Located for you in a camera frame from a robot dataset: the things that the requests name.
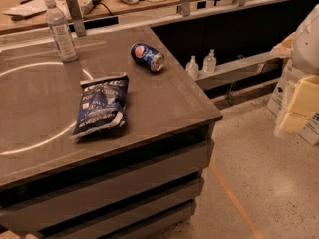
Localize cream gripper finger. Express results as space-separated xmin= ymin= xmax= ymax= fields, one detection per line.
xmin=274 ymin=111 xmax=310 ymax=135
xmin=288 ymin=75 xmax=319 ymax=118

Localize blue Pepsi soda can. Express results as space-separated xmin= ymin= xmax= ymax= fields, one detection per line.
xmin=131 ymin=43 xmax=164 ymax=72

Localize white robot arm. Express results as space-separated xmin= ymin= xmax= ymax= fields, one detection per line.
xmin=268 ymin=4 xmax=319 ymax=137

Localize small clear sanitizer bottle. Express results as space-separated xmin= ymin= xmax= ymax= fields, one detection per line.
xmin=185 ymin=55 xmax=199 ymax=80

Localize clear plastic water bottle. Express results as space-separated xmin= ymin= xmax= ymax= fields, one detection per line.
xmin=44 ymin=0 xmax=78 ymax=62

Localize white cardboard box with lettering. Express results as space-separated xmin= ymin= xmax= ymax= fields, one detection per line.
xmin=267 ymin=60 xmax=319 ymax=145

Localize grey cabinet with drawers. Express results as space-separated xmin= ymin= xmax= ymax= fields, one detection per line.
xmin=0 ymin=27 xmax=221 ymax=239

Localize blue potato chips bag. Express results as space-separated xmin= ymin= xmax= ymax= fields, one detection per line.
xmin=72 ymin=73 xmax=129 ymax=139

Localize grey power strip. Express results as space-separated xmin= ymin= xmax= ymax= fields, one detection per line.
xmin=81 ymin=0 xmax=101 ymax=15

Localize white papers on desk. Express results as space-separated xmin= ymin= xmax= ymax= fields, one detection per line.
xmin=4 ymin=0 xmax=70 ymax=20

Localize black pen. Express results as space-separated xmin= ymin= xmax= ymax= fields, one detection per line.
xmin=19 ymin=0 xmax=34 ymax=5

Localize grey metal bracket post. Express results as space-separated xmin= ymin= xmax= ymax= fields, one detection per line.
xmin=66 ymin=0 xmax=86 ymax=37

